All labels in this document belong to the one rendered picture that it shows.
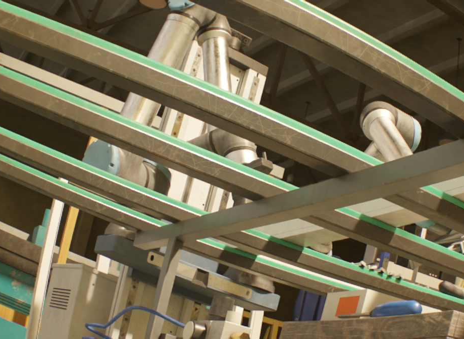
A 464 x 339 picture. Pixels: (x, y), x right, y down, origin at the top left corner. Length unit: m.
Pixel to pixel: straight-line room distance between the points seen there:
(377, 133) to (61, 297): 1.30
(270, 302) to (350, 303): 1.58
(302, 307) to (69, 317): 4.39
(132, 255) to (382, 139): 0.84
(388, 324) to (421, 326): 0.08
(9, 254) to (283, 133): 4.42
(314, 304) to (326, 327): 5.85
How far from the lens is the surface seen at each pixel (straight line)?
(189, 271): 2.60
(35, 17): 0.98
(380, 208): 1.42
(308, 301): 6.98
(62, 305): 2.90
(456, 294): 2.05
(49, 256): 3.93
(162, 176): 2.58
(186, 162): 1.26
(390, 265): 6.47
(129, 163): 2.45
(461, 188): 1.23
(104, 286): 2.85
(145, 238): 1.78
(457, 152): 0.92
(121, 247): 2.49
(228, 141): 2.24
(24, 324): 4.07
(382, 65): 0.82
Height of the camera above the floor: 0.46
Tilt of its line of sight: 18 degrees up
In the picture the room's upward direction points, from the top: 15 degrees clockwise
